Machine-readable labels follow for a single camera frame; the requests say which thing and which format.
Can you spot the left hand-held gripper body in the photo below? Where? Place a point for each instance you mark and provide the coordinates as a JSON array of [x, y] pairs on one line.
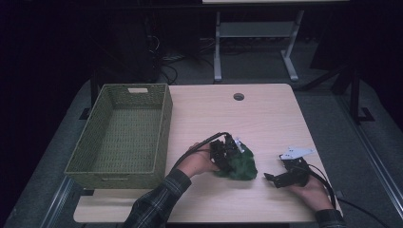
[[221, 152]]

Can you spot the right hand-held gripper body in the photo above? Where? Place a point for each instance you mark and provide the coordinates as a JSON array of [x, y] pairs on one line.
[[296, 172]]

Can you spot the green fuzzy cloth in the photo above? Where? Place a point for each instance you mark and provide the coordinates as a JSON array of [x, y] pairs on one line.
[[242, 166]]

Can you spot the green woven basket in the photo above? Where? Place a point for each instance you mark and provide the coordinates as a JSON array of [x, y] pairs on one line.
[[104, 148]]

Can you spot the person's right hand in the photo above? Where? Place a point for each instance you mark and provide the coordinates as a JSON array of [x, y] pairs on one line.
[[312, 193]]

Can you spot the person's left hand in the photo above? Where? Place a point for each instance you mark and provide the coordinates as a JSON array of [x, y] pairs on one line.
[[198, 163]]

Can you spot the grey tape strip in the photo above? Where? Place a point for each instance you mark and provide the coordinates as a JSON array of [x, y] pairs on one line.
[[339, 193]]

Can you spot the black metal stand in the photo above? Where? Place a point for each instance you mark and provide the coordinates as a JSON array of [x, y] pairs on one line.
[[93, 91], [355, 95]]

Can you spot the aluminium floor rail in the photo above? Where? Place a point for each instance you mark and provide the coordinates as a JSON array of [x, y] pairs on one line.
[[58, 199], [374, 158]]

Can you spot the grey metal desk frame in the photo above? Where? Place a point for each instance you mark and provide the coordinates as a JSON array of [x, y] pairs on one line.
[[218, 47]]

